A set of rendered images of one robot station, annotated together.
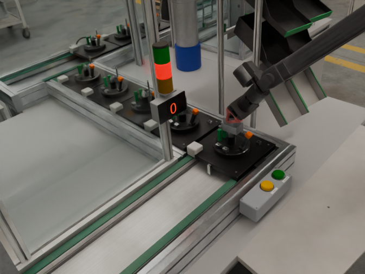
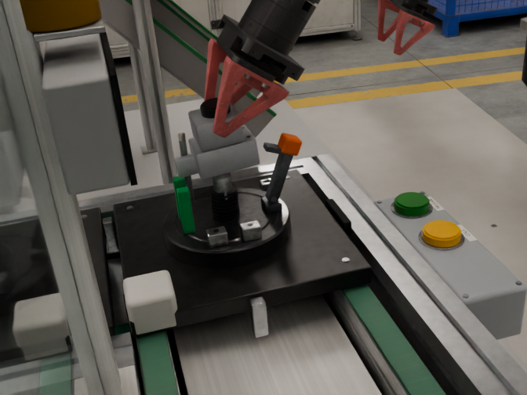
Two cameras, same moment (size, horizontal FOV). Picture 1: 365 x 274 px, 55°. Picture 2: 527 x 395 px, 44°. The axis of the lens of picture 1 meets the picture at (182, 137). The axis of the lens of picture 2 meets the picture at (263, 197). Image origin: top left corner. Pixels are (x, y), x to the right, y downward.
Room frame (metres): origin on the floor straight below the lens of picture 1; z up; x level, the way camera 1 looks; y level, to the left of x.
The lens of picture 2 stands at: (0.70, 0.34, 1.35)
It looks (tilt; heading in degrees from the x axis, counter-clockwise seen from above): 29 degrees down; 300
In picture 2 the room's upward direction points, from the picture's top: 5 degrees counter-clockwise
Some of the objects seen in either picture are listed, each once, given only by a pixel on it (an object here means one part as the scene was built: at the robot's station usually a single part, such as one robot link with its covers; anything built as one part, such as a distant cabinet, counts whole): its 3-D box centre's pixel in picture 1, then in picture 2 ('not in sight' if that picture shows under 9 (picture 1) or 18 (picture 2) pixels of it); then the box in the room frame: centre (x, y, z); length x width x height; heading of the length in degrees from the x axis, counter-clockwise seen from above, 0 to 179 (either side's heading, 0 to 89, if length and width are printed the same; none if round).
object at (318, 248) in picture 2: (231, 149); (229, 239); (1.04, -0.18, 0.96); 0.24 x 0.24 x 0.02; 42
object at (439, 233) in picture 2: (266, 186); (441, 237); (0.83, -0.26, 0.96); 0.04 x 0.04 x 0.02
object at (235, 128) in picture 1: (230, 121); (211, 136); (1.05, -0.18, 1.09); 0.08 x 0.04 x 0.07; 44
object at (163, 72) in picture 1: (163, 68); not in sight; (1.00, 0.04, 1.33); 0.05 x 0.05 x 0.05
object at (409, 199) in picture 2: (278, 175); (411, 207); (0.88, -0.31, 0.96); 0.04 x 0.04 x 0.02
